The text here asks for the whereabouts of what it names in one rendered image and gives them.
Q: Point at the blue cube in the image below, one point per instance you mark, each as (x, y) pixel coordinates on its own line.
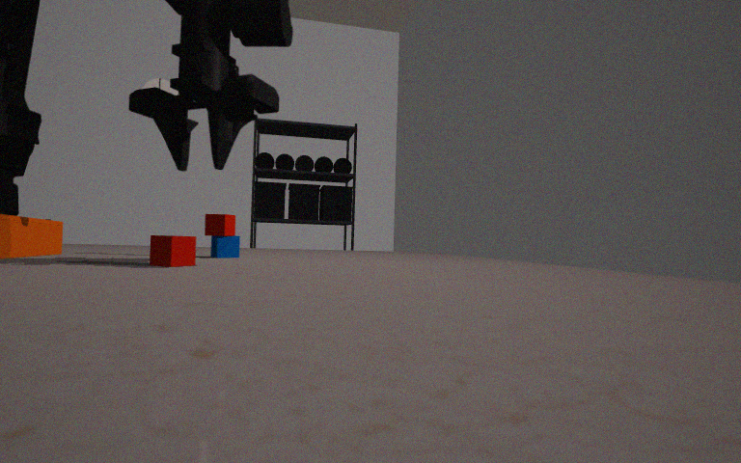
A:
(224, 246)

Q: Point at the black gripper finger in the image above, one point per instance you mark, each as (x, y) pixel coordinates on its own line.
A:
(176, 131)
(225, 121)

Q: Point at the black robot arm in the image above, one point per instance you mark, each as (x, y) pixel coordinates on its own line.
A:
(262, 23)

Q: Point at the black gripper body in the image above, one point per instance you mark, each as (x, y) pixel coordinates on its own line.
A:
(203, 77)

